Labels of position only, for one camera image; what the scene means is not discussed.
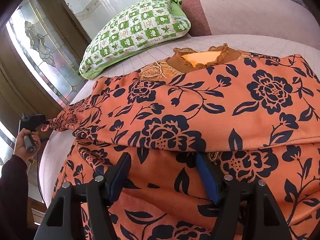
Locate orange floral garment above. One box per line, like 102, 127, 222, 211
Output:
50, 53, 319, 239

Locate dark sleeved left forearm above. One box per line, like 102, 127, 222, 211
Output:
1, 155, 28, 239

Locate person's left hand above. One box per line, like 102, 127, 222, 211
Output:
14, 128, 41, 163

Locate pink quilted mattress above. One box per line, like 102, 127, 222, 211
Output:
38, 33, 320, 208

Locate stained glass window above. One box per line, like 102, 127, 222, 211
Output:
6, 0, 85, 107

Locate green patterned pillow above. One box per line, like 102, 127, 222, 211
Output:
79, 0, 191, 80

